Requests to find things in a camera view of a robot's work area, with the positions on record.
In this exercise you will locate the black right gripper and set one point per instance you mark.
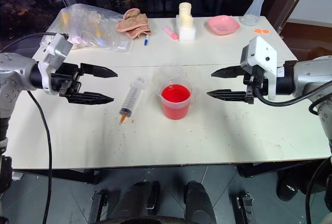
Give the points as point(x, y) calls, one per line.
point(255, 78)

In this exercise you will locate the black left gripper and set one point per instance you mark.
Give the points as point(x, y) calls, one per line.
point(66, 78)

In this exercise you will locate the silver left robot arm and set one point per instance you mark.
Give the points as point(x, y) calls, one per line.
point(15, 68)

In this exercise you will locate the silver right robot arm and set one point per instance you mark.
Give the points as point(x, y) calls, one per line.
point(308, 76)

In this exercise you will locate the clear plastic syringe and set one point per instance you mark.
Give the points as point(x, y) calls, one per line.
point(132, 97)

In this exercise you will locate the beaker with red liquid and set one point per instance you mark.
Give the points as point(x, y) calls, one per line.
point(176, 102)

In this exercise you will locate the small clear plastic cup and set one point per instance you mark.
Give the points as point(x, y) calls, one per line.
point(172, 69)

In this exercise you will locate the small clear plastic packet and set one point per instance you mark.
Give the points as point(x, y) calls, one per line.
point(122, 46)

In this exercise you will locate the pink plastic bowl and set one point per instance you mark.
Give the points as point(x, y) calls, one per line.
point(223, 25)

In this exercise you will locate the small orange plastic piece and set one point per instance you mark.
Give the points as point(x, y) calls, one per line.
point(260, 30)

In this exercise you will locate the clear crumpled plastic bag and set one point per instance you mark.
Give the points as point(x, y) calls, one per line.
point(83, 24)

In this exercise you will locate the blue white pen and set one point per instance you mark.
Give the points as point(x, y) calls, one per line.
point(146, 40)

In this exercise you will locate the white plastic bottle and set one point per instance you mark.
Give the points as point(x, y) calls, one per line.
point(186, 25)

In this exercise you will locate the pink brown cloth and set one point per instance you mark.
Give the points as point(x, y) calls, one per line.
point(133, 23)

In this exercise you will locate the clear conical flask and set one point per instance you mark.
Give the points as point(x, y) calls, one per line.
point(252, 11)

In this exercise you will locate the pink marker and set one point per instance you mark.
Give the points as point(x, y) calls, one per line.
point(170, 33)

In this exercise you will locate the black rounded base shape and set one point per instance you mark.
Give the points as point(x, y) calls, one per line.
point(293, 185)

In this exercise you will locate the dark rounded foot shape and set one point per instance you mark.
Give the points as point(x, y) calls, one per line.
point(198, 200)

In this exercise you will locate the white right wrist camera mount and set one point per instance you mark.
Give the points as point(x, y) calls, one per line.
point(262, 50)

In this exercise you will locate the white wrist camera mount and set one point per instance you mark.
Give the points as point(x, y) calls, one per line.
point(262, 50)
point(55, 50)

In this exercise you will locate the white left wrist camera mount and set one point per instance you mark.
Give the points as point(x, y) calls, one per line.
point(55, 50)

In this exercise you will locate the black table frame bar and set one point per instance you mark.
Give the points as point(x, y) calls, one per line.
point(256, 168)

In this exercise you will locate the black floor bracket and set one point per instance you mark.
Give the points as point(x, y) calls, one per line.
point(98, 206)
point(242, 208)

